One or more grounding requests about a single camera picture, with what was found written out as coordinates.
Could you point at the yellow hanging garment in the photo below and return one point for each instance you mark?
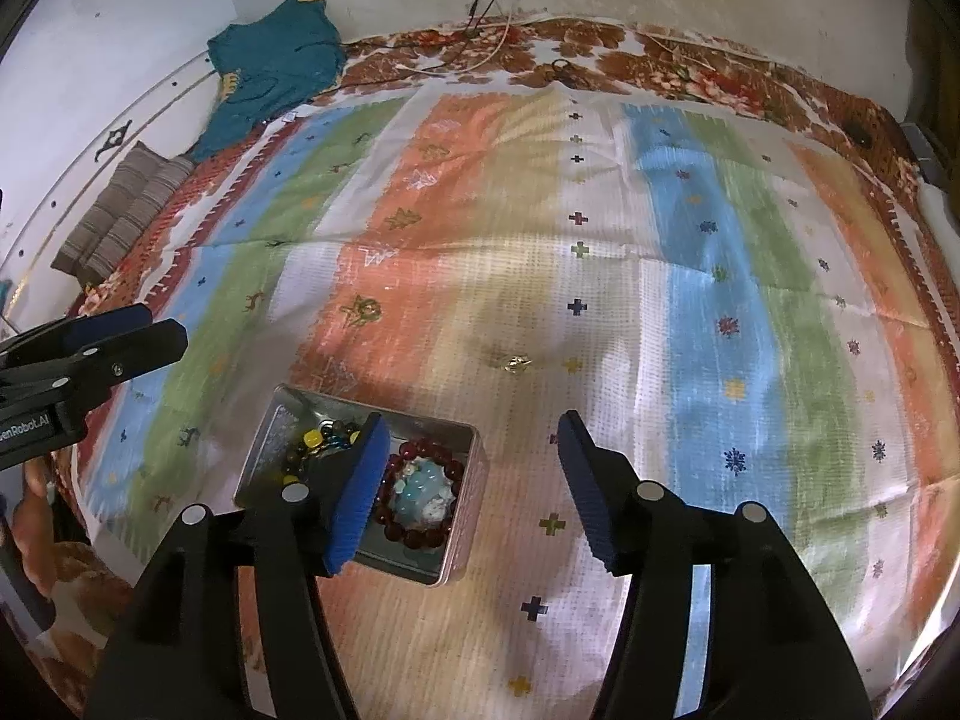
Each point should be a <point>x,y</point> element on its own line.
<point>937,60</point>

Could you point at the white pillow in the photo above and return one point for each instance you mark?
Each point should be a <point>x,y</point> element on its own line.
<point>941,202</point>

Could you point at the striped colourful mat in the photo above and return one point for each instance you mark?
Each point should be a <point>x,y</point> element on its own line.
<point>637,277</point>

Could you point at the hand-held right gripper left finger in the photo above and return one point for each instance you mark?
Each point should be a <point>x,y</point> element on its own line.
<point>360,495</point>

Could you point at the brown striped cushion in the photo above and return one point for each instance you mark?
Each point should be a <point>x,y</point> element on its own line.
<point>120,210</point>

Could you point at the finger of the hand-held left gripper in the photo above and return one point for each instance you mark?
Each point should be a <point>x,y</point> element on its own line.
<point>135,356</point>
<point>105,324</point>

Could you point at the silver metal tin box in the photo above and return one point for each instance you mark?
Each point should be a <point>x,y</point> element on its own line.
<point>260,459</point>

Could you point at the white curved headboard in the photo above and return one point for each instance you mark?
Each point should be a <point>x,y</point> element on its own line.
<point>82,142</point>

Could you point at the grey object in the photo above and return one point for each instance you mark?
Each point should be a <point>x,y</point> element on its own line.
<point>922,154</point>

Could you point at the small scissors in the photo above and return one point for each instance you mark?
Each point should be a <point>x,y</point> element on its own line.
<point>570,73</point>

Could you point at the teal garment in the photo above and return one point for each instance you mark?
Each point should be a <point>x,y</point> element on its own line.
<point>270,60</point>

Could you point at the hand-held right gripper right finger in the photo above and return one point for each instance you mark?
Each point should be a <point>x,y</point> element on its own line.
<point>589,487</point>

